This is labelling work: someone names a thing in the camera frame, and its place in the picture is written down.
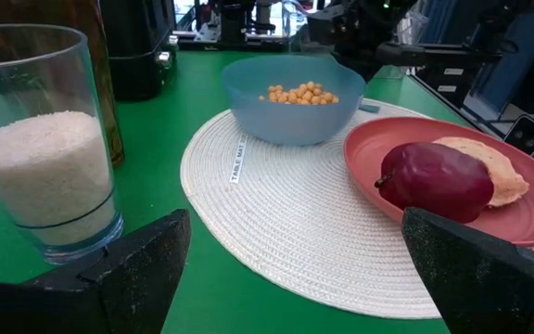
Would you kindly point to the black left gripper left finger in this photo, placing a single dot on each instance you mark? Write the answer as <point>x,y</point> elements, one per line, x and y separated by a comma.
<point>109,287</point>

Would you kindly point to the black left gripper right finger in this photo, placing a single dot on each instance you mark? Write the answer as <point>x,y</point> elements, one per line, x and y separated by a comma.
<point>480,278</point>

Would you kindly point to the teal spoon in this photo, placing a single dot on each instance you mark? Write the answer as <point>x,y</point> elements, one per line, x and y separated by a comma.
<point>369,108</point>

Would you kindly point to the toast slice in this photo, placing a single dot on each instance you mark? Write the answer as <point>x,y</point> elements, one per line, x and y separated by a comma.
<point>503,176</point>

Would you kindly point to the red apple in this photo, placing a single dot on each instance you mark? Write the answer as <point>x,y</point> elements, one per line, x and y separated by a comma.
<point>434,181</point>

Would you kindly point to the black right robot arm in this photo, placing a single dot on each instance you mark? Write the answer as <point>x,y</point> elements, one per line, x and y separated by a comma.
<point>443,53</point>

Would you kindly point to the yellow chickpeas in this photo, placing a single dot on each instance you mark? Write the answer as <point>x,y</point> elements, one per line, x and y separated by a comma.
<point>301,93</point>

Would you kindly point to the orange round plate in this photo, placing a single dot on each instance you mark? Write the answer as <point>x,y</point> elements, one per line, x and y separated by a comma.
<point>526,218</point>

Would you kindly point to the light blue bowl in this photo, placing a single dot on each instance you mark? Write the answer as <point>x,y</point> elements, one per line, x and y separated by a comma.
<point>295,120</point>

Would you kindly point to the clear glass with white filling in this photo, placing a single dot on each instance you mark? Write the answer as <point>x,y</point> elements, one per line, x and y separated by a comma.
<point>40,162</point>

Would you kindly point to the white woven round placemat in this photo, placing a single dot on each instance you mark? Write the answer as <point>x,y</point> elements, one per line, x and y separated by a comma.
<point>304,222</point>

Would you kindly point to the black four-slot toaster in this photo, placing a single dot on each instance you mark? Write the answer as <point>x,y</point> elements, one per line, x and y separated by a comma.
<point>137,51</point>

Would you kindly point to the ribbed tinted drinking glass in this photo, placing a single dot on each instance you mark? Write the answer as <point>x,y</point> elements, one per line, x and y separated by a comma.
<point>95,42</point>

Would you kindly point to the black table-level camera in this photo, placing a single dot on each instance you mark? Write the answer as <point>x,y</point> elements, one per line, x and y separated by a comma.
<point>526,134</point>

